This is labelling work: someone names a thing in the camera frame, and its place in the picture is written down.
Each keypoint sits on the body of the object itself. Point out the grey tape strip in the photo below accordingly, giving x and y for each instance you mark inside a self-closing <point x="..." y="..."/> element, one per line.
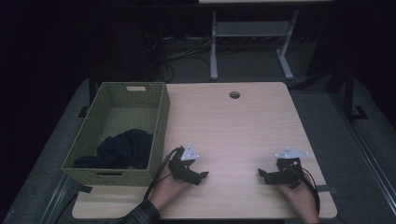
<point x="327" y="188"/>
<point x="84" y="188"/>

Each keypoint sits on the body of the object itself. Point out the black floor bracket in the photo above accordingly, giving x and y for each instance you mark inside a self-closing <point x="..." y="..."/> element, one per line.
<point x="82" y="112"/>
<point x="360" y="112"/>

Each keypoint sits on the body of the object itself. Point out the person's left hand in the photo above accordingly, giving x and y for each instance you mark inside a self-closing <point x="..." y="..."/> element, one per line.
<point x="166" y="189"/>

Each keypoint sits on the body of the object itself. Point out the green woven basket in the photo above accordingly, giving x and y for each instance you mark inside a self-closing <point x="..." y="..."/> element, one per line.
<point x="124" y="124"/>

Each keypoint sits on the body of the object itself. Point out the aluminium floor rail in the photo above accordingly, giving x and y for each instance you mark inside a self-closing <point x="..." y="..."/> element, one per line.
<point x="367" y="155"/>
<point x="57" y="199"/>

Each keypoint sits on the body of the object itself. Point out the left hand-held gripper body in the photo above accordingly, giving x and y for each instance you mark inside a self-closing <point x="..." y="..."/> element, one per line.
<point x="183" y="166"/>

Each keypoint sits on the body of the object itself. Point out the person's right hand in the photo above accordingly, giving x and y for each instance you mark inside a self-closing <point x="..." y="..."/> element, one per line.
<point x="300" y="199"/>

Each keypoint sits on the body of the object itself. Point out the grey metal stand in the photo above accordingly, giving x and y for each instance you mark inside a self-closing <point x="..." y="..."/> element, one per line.
<point x="249" y="28"/>

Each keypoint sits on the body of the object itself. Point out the dark navy cloth white print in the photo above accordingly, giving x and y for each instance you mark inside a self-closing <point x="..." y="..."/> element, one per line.
<point x="124" y="151"/>

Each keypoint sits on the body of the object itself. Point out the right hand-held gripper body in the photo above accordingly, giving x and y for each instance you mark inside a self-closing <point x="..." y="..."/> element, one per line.
<point x="288" y="172"/>

